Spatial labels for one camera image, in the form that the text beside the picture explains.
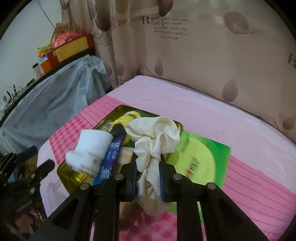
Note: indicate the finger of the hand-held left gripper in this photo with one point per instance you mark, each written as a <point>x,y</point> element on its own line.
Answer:
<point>27,153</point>
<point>45,168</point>

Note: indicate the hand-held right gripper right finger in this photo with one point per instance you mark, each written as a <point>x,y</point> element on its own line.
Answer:
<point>163,185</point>

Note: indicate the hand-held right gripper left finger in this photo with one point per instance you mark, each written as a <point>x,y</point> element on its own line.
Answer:
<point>131,185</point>

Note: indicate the gold tin box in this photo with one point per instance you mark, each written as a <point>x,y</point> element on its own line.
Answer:
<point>69,178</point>

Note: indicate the black and blue packet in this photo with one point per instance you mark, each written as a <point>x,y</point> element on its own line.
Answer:
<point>113,153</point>

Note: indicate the cream satin scrunchie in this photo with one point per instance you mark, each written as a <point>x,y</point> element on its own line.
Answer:
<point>150,139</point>

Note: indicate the white towel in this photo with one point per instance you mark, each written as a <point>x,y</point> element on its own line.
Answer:
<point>92,143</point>

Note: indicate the yellow and black puff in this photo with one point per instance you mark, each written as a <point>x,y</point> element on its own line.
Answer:
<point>126,120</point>

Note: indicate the person's left hand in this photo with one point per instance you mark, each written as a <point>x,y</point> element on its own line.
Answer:
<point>24,223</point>

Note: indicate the green tissue box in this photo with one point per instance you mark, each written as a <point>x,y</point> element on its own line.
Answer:
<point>198,153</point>

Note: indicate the grey plastic cover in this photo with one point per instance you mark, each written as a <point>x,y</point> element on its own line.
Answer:
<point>57,99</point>

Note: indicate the pink checked bedsheet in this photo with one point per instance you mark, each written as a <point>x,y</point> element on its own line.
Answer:
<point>231,139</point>

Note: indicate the white bottle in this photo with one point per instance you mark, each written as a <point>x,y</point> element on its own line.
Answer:
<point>35,69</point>

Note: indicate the small orange cardboard box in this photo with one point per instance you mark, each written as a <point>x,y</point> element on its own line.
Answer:
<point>48,63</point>

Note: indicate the large orange cardboard box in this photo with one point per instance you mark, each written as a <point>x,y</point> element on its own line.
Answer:
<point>71,47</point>

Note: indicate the red plastic bag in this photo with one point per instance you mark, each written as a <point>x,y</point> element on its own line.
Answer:
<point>64,37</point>

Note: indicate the beige printed curtain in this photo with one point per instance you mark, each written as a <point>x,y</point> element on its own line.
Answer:
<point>196,58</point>

